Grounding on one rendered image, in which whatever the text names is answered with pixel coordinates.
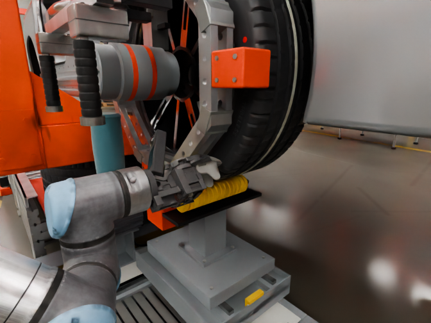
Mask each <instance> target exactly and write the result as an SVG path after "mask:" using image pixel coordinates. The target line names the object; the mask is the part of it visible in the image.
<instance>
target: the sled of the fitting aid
mask: <svg viewBox="0 0 431 323"><path fill-rule="evenodd" d="M135 255H136V263H137V268H138V269H139V270H140V271H141V272H142V273H143V274H144V275H145V276H146V277H147V279H148V280H149V281H150V282H151V283H152V284H153V286H154V287H155V288H156V289H157V290H158V291H159V292H160V293H161V294H162V295H163V297H164V298H165V299H166V300H167V301H168V303H169V304H170V305H171V306H172V307H173V308H174V309H175V310H176V311H177V312H178V314H179V315H180V316H181V317H182V318H183V320H184V321H186V323H252V322H253V321H254V320H255V319H257V318H258V317H259V316H261V314H263V313H264V312H266V311H267V310H268V309H270V307H272V306H273V305H275V304H276V303H277V302H278V301H280V300H281V299H282V298H284V297H285V296H286V295H287V294H289V290H290V282H291V275H289V274H288V273H286V272H284V271H283V270H281V269H279V268H278V267H276V266H275V267H274V269H273V270H272V271H270V272H268V273H267V274H265V275H264V276H262V277H261V278H259V279H258V280H256V281H255V282H253V283H252V284H250V285H248V286H247V287H246V288H244V289H242V290H241V291H240V292H238V293H236V294H235V295H233V296H231V297H230V298H229V299H227V300H225V301H224V302H222V303H221V304H220V305H218V306H216V307H215V308H213V309H212V310H209V309H208V308H207V307H206V306H205V305H204V304H203V303H202V302H201V301H200V300H199V299H198V298H197V297H196V296H195V295H194V294H192V293H191V292H190V291H189V290H188V289H187V288H186V287H185V286H184V285H183V284H182V283H181V282H180V281H179V280H178V279H177V278H176V277H174V276H173V275H172V274H171V273H170V272H169V271H168V270H167V269H166V268H165V267H164V266H163V265H162V264H161V263H160V262H159V261H158V260H157V259H156V258H155V257H154V256H153V255H152V254H151V253H150V252H149V251H148V247H147V246H146V247H143V248H141V249H138V250H136V251H135Z"/></svg>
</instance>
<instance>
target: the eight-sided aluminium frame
mask: <svg viewBox="0 0 431 323"><path fill-rule="evenodd" d="M185 1H186V2H187V4H188V6H189V7H190V9H191V10H192V12H193V13H194V15H195V16H196V18H197V20H198V37H199V119H198V120H197V122H196V123H195V125H194V126H193V128H192V129H191V131H190V133H189V134H188V136H187V138H186V139H185V140H184V142H183V144H182V145H181V147H180V148H179V150H178V152H177V153H176V154H172V153H168V152H167V151H165V159H164V166H165V165H166V164H170V163H171V162H173V161H175V160H178V159H180V158H185V157H190V156H194V155H197V154H204V155H207V154H208V153H209V152H210V150H211V149H212V148H213V146H215V144H216V143H217V141H218V140H219V139H220V138H221V137H222V135H223V134H224V132H227V131H228V128H229V126H230V125H231V124H232V114H233V110H232V88H213V87H212V51H218V50H223V49H231V48H233V29H234V28H235V26H234V23H233V11H232V9H231V8H230V6H229V4H228V2H226V1H225V0H185ZM128 25H130V26H128V31H129V40H127V41H124V42H120V43H124V44H131V42H132V40H133V36H134V32H135V28H136V25H137V23H135V22H130V21H128ZM113 102H114V107H115V112H116V113H119V114H120V115H121V124H122V127H123V129H124V132H125V133H126V136H127V138H128V140H129V143H130V145H131V148H132V149H133V155H134V156H135V157H136V159H137V161H138V162H140V164H142V162H143V163H144V164H146V165H147V166H148V161H149V151H150V139H151V137H150V135H149V133H148V131H147V129H146V127H145V124H144V122H143V120H142V118H141V116H140V113H139V111H138V109H137V107H136V104H135V101H113ZM129 116H130V118H131V120H130V118H129ZM131 121H132V122H131ZM132 123H133V124H132ZM133 125H134V127H135V128H134V127H133ZM135 130H136V131H137V133H138V135H137V133H136V131H135ZM138 136H139V137H138ZM139 138H140V140H141V142H140V140H139Z"/></svg>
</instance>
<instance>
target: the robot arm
mask: <svg viewBox="0 0 431 323"><path fill-rule="evenodd" d="M166 136H167V133H166V132H165V131H162V130H159V129H158V130H156V132H155V134H154V135H153V136H152V137H151V139H150V151H149V161H148V169H143V170H142V169H141V168H140V167H138V166H136V167H129V168H125V169H119V170H115V171H110V172H104V173H100V174H94V175H90V176H84V177H80V178H74V179H73V178H69V179H66V180H65V181H60V182H56V183H52V184H50V185H49V186H48V187H47V188H46V191H45V194H44V208H45V214H46V222H47V228H48V231H49V234H50V236H51V237H52V238H55V239H60V247H61V251H62V258H63V269H61V268H58V267H51V266H49V265H46V264H44V263H41V262H39V261H37V260H34V259H31V258H29V257H27V256H24V255H22V254H19V253H17V252H14V251H12V250H9V249H7V248H5V247H2V246H0V323H116V322H117V317H116V314H115V306H116V291H117V289H118V287H119V285H120V282H121V268H120V265H119V259H118V254H117V244H116V239H115V229H114V221H115V220H117V219H121V218H123V217H127V216H130V215H133V214H136V213H140V212H142V211H146V210H148V209H149V208H150V209H151V212H152V213H154V212H156V211H160V210H164V209H166V208H170V207H172V206H174V208H177V207H180V206H183V205H186V204H190V203H193V202H194V199H196V198H197V197H199V195H200V194H201V193H202V192H203V191H204V189H206V188H207V187H212V186H213V185H214V182H213V179H215V180H218V179H219V178H220V173H219V169H218V166H220V165H221V164H222V162H221V160H219V159H217V158H214V157H211V156H209V155H204V154H197V155H194V156H190V157H185V158H180V159H178V160H175V161H173V162H171V163H170V164H166V165H165V166H164V159H165V146H166ZM182 203H183V204H182Z"/></svg>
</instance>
